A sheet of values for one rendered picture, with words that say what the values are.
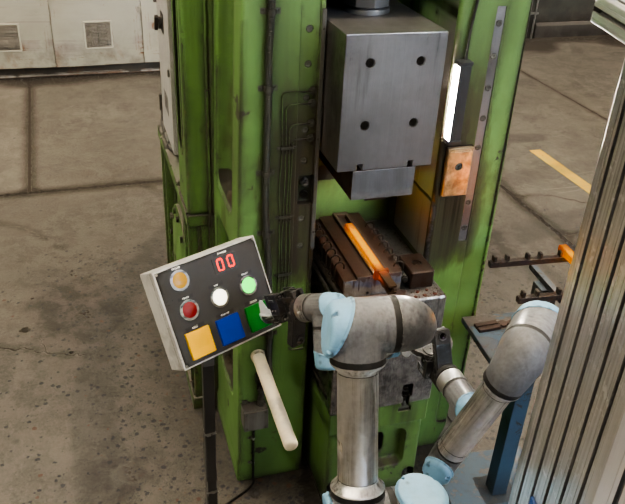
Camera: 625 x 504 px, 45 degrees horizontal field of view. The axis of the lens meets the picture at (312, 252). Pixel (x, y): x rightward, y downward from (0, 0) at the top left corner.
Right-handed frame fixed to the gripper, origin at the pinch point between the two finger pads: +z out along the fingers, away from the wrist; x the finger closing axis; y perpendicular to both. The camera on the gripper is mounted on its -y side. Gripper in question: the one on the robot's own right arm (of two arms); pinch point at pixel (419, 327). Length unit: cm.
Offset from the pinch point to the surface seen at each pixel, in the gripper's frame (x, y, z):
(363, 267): -3.9, 1.0, 36.0
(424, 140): 9, -45, 31
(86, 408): -99, 100, 101
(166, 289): -70, -15, 12
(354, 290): -8.5, 5.8, 30.7
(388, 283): -0.9, -1.2, 22.1
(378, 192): -3.6, -28.9, 30.7
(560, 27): 477, 88, 635
